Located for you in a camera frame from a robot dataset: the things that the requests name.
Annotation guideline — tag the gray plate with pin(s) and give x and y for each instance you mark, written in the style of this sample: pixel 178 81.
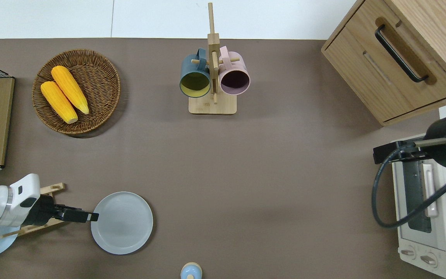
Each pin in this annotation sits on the gray plate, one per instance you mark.
pixel 124 224

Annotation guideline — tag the brown table mat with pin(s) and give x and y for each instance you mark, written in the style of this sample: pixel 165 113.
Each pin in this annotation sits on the brown table mat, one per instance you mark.
pixel 265 162

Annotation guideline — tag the pink mug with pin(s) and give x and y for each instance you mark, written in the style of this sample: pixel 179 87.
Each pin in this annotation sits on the pink mug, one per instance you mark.
pixel 234 79

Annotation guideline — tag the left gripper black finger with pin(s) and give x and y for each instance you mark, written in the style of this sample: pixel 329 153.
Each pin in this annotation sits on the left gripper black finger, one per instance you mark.
pixel 93 217

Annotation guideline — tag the wooden plate rack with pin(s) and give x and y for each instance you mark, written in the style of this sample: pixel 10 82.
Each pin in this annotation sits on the wooden plate rack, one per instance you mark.
pixel 52 188

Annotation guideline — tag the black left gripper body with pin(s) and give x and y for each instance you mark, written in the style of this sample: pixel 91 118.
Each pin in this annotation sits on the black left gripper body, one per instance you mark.
pixel 68 214

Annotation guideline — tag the white toaster oven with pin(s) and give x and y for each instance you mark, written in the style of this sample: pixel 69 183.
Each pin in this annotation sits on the white toaster oven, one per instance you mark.
pixel 443 240

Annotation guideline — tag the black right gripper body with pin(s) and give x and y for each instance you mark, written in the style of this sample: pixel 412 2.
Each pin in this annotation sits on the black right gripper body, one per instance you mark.
pixel 405 147

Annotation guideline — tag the brown wicker basket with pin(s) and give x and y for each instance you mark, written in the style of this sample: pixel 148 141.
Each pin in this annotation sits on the brown wicker basket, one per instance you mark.
pixel 99 77

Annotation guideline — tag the yellow corn cob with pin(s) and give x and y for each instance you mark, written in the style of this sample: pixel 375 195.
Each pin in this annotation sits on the yellow corn cob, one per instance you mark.
pixel 70 89
pixel 58 101

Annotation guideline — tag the teal mug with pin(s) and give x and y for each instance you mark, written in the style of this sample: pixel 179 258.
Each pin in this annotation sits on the teal mug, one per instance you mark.
pixel 194 83

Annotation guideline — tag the wooden mug tree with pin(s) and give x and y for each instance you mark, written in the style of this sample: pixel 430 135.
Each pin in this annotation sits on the wooden mug tree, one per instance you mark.
pixel 212 106

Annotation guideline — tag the wooden drawer cabinet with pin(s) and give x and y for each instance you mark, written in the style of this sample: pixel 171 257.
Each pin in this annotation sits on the wooden drawer cabinet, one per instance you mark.
pixel 362 69

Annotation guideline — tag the light blue plate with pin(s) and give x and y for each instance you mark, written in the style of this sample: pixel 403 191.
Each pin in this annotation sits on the light blue plate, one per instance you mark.
pixel 4 244

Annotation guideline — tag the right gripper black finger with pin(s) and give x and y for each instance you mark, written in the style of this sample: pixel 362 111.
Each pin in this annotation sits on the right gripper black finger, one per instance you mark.
pixel 409 156
pixel 381 154

